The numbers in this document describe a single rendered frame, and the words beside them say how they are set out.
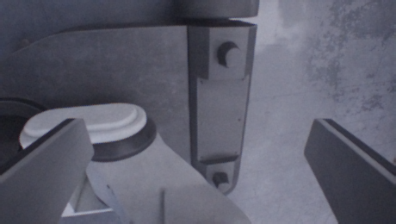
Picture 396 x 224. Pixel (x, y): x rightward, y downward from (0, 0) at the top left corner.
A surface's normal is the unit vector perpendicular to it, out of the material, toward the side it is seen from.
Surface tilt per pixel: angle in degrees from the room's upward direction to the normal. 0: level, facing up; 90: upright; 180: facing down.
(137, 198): 90
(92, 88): 0
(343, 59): 0
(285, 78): 0
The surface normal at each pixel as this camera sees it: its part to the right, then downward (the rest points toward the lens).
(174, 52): 0.18, 0.48
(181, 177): 0.00, -0.87
